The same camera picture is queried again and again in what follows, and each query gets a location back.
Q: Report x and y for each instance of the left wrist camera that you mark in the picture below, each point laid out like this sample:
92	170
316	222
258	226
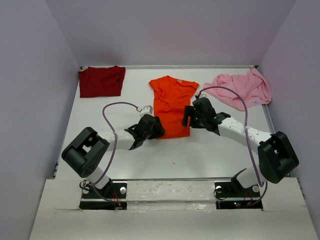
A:
145	110

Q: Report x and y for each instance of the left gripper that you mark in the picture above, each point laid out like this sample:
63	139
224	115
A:
158	131

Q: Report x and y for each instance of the pink t-shirt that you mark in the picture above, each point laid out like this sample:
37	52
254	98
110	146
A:
232	90

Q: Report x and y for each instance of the dark red folded t-shirt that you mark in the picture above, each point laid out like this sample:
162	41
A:
101	82

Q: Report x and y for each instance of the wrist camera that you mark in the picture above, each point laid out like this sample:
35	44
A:
200	95
145	110

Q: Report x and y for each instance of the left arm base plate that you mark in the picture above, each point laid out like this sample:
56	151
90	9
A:
115	199

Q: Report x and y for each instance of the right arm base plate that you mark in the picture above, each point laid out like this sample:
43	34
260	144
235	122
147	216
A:
229	198

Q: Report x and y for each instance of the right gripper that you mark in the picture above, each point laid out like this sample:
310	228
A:
190	110

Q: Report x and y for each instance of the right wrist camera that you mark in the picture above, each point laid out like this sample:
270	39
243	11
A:
200	95

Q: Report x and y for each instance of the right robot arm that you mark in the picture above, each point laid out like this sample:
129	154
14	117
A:
276	156

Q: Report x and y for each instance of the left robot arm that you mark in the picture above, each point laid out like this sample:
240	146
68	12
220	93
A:
86	151

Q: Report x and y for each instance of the orange t-shirt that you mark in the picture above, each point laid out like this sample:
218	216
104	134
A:
171	95

